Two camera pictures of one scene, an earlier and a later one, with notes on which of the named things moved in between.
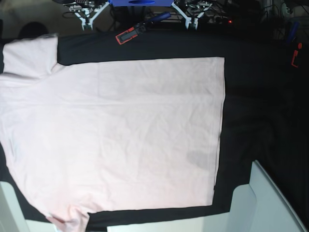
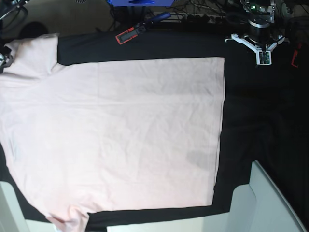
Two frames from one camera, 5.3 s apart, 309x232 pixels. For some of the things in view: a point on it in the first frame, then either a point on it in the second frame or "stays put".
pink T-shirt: x=89 y=137 stays put
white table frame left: x=12 y=217 stays put
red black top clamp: x=138 y=29 stays put
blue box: x=141 y=3 stays put
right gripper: x=192 y=10 -> x=259 y=40
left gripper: x=87 y=10 -> x=6 y=59
